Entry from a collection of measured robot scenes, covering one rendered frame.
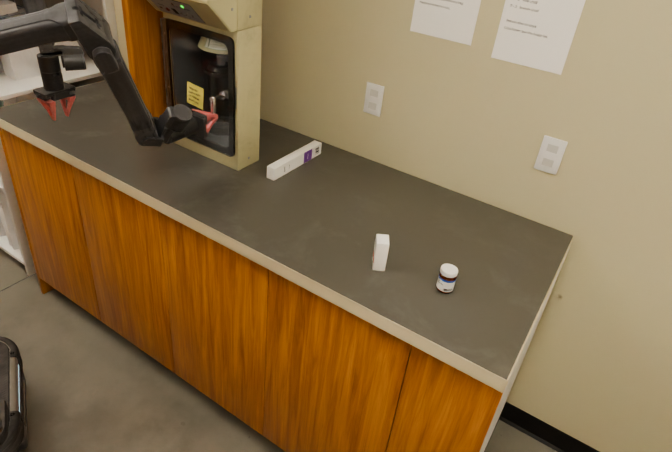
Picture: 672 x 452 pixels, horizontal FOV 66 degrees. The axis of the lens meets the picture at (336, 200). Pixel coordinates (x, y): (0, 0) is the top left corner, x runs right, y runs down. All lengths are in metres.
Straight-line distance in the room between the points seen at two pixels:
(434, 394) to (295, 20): 1.37
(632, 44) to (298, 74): 1.13
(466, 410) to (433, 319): 0.24
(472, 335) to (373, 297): 0.25
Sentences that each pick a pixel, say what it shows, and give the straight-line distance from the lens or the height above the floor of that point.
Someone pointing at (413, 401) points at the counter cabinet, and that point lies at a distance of 1.46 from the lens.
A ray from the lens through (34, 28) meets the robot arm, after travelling 1.23.
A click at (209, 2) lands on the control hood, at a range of 1.54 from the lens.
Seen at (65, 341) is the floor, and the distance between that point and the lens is 2.63.
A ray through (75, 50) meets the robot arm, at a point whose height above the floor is 1.31.
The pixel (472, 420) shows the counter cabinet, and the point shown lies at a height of 0.74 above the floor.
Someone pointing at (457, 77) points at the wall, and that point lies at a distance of 1.76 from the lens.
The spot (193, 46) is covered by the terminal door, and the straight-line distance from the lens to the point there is 1.77.
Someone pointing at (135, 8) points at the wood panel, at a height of 1.41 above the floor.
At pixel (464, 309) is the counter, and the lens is 1.36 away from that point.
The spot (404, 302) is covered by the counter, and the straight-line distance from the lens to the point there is 1.33.
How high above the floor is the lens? 1.82
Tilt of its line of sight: 32 degrees down
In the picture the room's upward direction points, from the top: 6 degrees clockwise
